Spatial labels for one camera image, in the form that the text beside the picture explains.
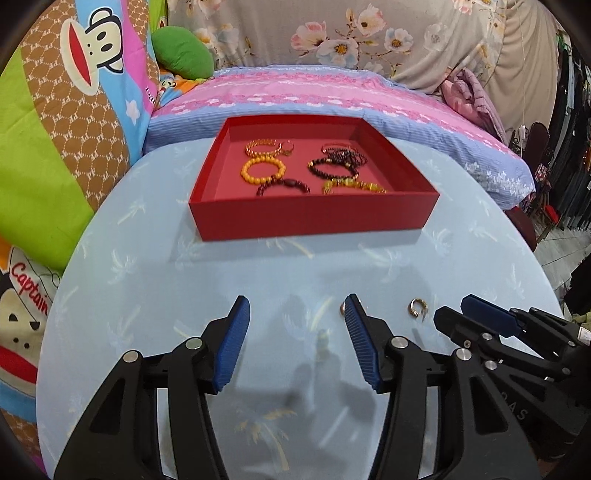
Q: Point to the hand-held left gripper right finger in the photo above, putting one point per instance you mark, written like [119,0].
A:
[362,341]

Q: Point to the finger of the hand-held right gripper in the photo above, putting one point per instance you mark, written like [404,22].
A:
[489,314]
[455,323]

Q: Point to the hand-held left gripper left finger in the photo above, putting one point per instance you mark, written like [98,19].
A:
[231,341]

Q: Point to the red cardboard box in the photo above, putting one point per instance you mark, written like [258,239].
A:
[300,217]

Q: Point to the red stool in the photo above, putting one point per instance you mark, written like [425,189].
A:
[521,226]

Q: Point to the dark metal chair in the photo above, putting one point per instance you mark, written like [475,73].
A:
[538,138]

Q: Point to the hanging dark clothes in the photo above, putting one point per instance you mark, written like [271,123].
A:
[572,138]

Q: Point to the thin red bangle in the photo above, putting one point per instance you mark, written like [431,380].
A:
[328,146]

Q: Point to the purple cloth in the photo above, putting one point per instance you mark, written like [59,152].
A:
[471,99]

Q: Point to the pink and blue striped bedsheet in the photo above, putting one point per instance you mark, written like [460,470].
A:
[300,92]

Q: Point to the cartoon print pillow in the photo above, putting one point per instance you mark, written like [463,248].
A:
[178,90]

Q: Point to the monkey print blanket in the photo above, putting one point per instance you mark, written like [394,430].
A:
[60,138]

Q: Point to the green pillow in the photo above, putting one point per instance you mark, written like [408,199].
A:
[182,53]

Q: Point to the grey floral blanket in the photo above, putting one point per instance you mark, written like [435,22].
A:
[369,32]

